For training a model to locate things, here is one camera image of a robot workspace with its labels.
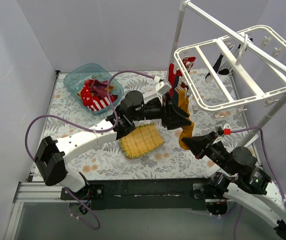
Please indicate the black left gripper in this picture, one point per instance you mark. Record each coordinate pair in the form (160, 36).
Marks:
(166, 114)

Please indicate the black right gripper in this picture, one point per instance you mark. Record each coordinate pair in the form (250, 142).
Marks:
(206, 146)

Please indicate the mustard yellow sock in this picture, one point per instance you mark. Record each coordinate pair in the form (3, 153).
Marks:
(187, 131)

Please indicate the red white striped sock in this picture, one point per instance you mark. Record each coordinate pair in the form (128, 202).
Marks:
(188, 62)
(96, 103)

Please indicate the maroon purple striped sock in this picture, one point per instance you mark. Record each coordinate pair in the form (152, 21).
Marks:
(101, 88)

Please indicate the red sock with white pattern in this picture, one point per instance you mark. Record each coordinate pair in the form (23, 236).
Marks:
(87, 93)

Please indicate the beige striped sock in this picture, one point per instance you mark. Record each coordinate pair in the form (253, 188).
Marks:
(79, 95)

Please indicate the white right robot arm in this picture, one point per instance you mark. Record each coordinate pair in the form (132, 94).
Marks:
(239, 179)

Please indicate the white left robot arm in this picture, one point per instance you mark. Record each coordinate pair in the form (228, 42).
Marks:
(53, 155)

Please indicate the white clip sock hanger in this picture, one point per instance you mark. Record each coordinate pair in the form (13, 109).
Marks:
(235, 62)

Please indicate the woven bamboo tray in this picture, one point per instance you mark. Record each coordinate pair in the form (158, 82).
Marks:
(143, 140)

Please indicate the black white striped sock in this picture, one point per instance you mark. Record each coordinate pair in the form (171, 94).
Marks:
(215, 67)

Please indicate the white drying rack stand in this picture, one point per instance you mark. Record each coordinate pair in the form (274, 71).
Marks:
(232, 45)

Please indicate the teal transparent plastic basin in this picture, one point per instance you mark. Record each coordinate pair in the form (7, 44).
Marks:
(75, 80)

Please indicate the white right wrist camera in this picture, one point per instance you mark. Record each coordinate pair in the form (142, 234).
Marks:
(222, 129)

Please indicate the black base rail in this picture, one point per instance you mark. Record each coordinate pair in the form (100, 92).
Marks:
(164, 193)

